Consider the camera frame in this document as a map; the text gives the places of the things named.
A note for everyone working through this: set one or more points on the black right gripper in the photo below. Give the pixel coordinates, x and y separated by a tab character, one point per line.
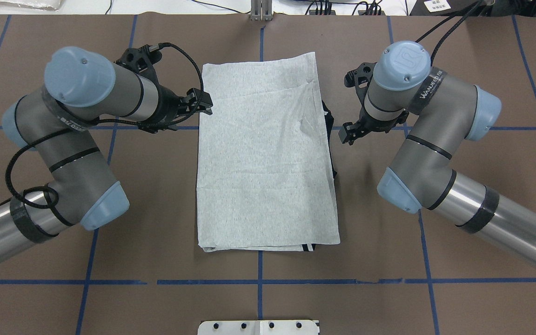
367	123

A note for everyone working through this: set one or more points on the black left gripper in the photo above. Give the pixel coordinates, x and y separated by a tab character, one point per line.
167	103

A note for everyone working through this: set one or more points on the grey t-shirt with cartoon print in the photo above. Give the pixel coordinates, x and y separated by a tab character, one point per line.
265	179

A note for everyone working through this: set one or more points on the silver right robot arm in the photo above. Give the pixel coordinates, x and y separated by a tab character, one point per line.
449	111

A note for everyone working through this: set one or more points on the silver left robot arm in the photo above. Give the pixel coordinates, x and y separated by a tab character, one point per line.
59	177

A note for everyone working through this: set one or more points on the clear plastic bag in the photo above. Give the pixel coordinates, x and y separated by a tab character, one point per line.
47	5

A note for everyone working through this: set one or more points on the aluminium frame post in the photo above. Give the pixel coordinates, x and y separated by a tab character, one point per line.
261	10

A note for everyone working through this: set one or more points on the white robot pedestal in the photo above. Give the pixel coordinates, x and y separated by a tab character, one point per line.
260	327

